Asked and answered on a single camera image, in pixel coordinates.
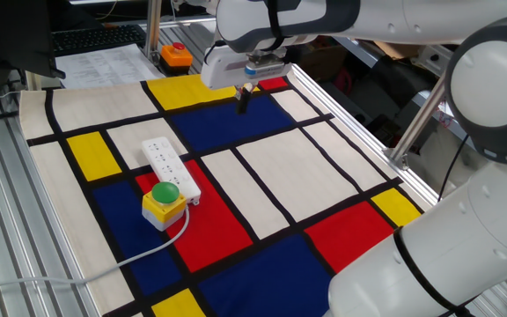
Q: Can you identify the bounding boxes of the brown cardboard box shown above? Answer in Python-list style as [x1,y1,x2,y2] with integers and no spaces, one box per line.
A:
[374,41,422,61]

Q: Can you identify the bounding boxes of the aluminium frame rail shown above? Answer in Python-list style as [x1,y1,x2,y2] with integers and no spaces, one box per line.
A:
[286,61,439,208]

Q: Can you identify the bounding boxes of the grey gripper camera blue end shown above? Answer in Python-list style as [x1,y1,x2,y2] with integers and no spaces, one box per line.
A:
[243,61,286,79]

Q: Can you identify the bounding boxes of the orange emergency stop button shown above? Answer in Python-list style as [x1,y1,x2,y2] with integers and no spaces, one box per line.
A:
[159,41,194,77]

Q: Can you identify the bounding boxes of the black monitor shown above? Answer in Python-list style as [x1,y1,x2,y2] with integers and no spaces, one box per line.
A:
[0,0,67,80]

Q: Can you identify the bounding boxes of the vertical aluminium post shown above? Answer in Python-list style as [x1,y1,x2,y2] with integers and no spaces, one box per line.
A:
[144,0,163,63]

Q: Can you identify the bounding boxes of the white power strip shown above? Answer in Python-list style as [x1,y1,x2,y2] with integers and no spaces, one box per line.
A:
[141,136,202,206]

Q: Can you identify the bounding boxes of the grey power strip cable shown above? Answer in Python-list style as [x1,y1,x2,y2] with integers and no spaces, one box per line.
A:
[0,204,192,294]

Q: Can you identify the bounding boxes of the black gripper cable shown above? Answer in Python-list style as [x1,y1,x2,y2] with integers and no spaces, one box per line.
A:
[202,39,228,65]

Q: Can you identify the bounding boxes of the Mondrian pattern cloth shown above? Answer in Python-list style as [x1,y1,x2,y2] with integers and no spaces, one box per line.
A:
[18,65,424,317]

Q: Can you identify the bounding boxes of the printed paper sheet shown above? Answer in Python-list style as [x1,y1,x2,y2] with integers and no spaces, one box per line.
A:
[54,42,166,91]

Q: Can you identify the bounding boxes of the red plastic item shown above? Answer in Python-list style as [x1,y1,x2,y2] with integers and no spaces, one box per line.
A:
[333,68,354,96]

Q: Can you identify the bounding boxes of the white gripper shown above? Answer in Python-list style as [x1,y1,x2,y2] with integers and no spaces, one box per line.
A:
[200,43,298,115]

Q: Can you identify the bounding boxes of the green button yellow box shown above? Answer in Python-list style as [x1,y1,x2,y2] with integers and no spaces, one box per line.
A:
[141,181,188,232]

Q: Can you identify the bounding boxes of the aluminium post with bracket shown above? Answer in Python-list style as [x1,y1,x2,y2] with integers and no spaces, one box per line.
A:
[385,77,448,172]

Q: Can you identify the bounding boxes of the black keyboard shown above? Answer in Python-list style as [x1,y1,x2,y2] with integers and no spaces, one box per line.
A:
[50,24,148,57]

